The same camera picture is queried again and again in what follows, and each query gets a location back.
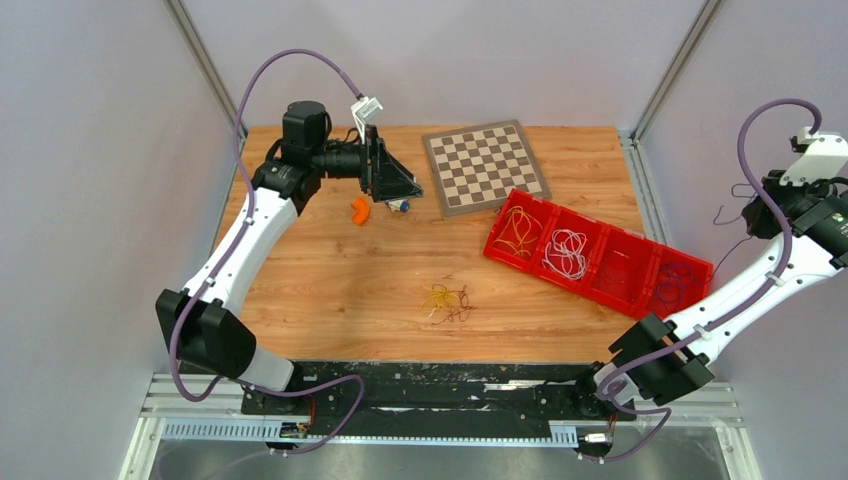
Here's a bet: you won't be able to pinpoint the orange curved plastic piece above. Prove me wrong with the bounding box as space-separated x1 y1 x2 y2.
351 197 371 227

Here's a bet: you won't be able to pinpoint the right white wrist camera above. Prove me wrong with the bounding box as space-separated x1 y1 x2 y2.
779 127 847 187

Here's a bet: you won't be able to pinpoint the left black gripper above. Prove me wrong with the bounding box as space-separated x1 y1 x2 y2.
312 126 423 202

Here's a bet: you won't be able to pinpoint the red compartment tray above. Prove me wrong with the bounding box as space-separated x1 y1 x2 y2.
483 190 714 319

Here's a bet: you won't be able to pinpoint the wooden chessboard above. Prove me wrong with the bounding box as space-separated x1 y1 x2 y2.
422 120 551 217

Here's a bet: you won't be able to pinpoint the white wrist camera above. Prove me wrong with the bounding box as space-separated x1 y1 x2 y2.
779 127 847 187
350 95 383 139

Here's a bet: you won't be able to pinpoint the coloured thin cables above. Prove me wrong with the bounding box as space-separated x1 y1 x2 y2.
419 281 478 326

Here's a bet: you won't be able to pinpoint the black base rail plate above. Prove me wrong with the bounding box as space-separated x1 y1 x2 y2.
241 361 635 439

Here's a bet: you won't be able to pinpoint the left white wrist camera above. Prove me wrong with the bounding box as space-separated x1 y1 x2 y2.
350 95 383 139

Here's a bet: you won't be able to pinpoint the white toy car blue wheels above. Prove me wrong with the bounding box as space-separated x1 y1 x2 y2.
385 199 410 213

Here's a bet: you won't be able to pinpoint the dark purple thin wire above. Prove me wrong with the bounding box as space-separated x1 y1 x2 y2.
652 261 698 313

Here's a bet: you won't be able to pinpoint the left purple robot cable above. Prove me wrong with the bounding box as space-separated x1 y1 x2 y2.
168 48 367 457

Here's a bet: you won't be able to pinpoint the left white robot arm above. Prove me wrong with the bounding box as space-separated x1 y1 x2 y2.
155 96 423 414

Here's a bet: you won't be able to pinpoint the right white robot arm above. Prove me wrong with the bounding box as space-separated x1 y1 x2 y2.
570 177 847 418

